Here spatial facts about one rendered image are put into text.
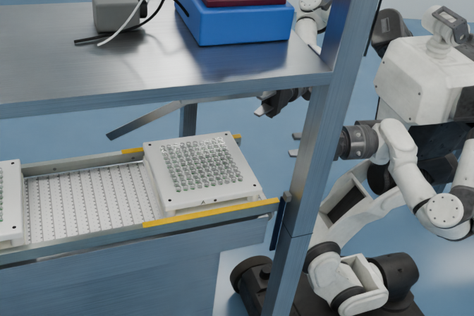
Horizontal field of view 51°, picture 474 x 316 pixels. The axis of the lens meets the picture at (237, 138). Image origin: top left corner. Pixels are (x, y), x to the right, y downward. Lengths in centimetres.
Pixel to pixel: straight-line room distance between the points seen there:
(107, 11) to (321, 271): 104
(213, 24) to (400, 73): 60
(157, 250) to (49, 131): 196
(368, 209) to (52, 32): 101
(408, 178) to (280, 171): 165
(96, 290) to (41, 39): 66
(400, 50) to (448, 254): 150
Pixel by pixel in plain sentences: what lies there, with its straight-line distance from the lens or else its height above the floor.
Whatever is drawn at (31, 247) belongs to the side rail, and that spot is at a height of 96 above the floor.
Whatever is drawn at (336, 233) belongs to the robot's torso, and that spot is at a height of 68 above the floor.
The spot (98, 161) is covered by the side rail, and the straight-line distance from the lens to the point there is 137.
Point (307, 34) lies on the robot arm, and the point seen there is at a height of 115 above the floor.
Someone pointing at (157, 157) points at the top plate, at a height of 100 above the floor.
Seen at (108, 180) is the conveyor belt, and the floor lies 92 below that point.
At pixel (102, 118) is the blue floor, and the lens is 317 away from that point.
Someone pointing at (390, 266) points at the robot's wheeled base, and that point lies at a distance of 205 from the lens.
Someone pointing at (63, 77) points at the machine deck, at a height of 136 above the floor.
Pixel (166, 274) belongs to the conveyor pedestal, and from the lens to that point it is 139.
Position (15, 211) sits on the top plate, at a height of 99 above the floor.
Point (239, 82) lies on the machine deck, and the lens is 91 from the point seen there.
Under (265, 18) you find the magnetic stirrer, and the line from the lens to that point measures 103.
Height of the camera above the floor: 182
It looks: 37 degrees down
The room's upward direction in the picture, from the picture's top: 7 degrees clockwise
